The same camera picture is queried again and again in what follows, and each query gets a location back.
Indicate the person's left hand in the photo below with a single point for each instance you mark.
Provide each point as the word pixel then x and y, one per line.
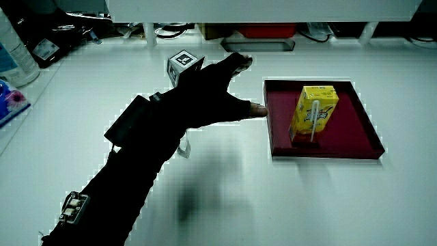
pixel 205 99

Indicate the yellow ice redtea carton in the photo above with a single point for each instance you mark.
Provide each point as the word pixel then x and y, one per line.
pixel 309 112

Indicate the person's left forearm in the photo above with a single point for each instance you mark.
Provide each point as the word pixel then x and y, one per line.
pixel 123 181

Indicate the brown cardboard box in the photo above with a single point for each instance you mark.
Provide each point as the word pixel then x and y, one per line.
pixel 213 30

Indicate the grey flat tray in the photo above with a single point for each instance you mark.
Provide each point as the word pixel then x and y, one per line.
pixel 257 45

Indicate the white shelf leg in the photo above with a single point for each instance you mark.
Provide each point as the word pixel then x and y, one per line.
pixel 150 34
pixel 368 32

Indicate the red plastic box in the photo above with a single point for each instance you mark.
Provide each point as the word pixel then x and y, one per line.
pixel 268 30

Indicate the white shelf board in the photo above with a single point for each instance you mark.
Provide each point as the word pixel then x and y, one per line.
pixel 259 10

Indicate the dark red square tray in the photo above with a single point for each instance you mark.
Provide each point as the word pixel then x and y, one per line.
pixel 348 133

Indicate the black bag with white label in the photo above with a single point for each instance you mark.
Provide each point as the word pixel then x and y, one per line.
pixel 51 30

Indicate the white plastic bottle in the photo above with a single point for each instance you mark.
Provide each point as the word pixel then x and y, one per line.
pixel 17 61

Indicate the blue floral packet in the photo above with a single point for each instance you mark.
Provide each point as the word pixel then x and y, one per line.
pixel 10 102

